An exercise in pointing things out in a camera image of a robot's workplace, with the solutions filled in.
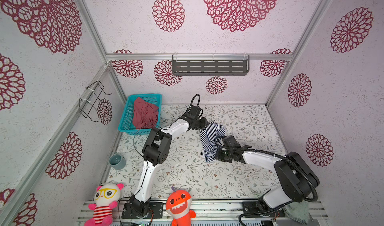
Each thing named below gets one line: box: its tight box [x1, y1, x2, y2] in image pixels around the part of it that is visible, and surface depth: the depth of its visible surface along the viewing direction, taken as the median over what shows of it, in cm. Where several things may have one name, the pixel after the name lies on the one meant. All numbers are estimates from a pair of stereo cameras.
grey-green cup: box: [109, 153, 127, 171], surface depth 87 cm
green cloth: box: [284, 200, 310, 224], surface depth 74 cm
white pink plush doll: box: [84, 183, 124, 226], surface depth 72 cm
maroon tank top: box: [132, 97, 159, 129], surface depth 114 cm
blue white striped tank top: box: [199, 121, 226, 163], surface depth 99 cm
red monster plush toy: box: [165, 186, 196, 226], surface depth 70 cm
